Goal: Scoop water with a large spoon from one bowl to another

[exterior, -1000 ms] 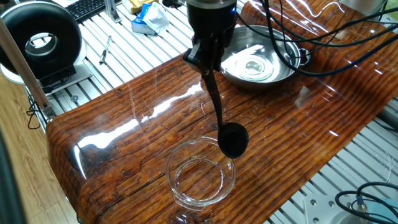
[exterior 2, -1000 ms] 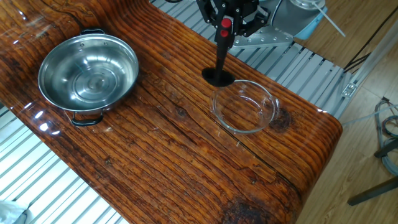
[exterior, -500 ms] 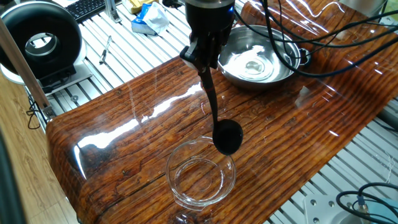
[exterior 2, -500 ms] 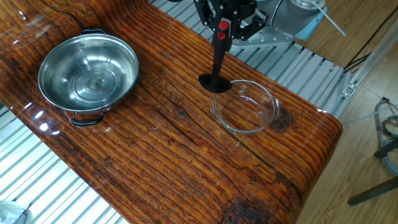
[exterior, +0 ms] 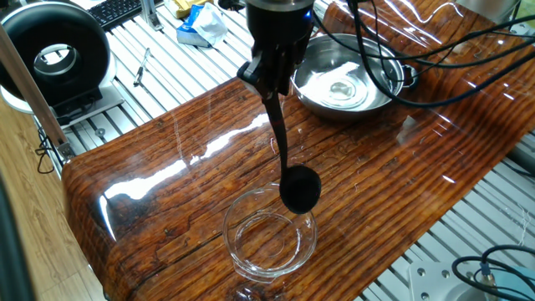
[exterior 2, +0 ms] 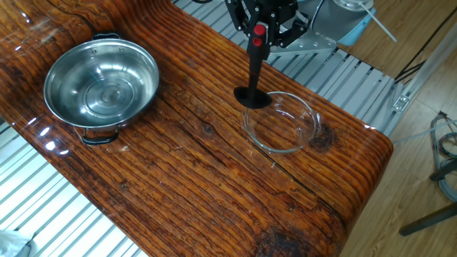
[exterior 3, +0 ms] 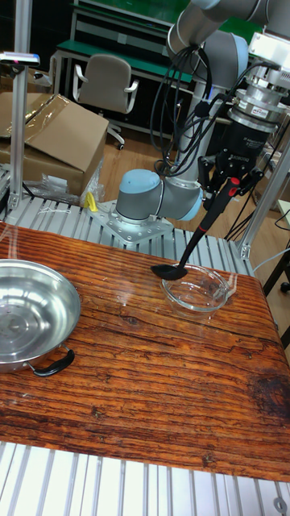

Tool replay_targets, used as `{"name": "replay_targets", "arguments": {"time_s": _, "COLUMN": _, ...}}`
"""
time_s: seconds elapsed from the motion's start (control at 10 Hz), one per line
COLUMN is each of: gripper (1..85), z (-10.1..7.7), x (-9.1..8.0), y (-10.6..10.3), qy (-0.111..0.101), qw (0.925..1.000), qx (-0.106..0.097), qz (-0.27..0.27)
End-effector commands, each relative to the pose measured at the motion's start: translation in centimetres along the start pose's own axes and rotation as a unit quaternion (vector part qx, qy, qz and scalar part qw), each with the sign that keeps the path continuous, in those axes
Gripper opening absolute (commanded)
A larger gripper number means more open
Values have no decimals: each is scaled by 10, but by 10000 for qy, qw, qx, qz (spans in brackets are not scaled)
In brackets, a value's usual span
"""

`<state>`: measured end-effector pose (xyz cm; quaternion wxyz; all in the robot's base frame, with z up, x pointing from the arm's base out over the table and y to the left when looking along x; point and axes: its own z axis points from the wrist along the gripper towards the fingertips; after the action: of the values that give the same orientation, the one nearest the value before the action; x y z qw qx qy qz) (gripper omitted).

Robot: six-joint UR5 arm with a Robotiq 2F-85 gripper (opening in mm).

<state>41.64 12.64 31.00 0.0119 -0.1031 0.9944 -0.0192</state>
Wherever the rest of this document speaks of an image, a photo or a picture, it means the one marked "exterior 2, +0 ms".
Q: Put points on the clear glass bowl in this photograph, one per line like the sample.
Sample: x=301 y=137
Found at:
x=285 y=125

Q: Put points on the wood pattern table cover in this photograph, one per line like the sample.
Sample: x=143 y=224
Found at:
x=214 y=196

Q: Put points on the blue white crumpled package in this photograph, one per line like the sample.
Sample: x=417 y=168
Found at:
x=10 y=244

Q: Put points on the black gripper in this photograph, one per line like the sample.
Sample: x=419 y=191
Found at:
x=280 y=9

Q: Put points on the dark stand leg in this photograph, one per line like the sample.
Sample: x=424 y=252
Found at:
x=442 y=172
x=428 y=220

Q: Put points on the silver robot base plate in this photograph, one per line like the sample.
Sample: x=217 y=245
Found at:
x=314 y=44

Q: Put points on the metal corner bracket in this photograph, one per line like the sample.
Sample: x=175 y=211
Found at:
x=401 y=103

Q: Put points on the thin white tube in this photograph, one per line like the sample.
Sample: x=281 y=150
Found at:
x=425 y=132

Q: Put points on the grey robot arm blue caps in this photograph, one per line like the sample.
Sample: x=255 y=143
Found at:
x=332 y=21

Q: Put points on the black ladle red accents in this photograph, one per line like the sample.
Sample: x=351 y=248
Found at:
x=251 y=100

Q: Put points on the aluminium frame rail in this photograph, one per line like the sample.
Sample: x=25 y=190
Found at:
x=428 y=68

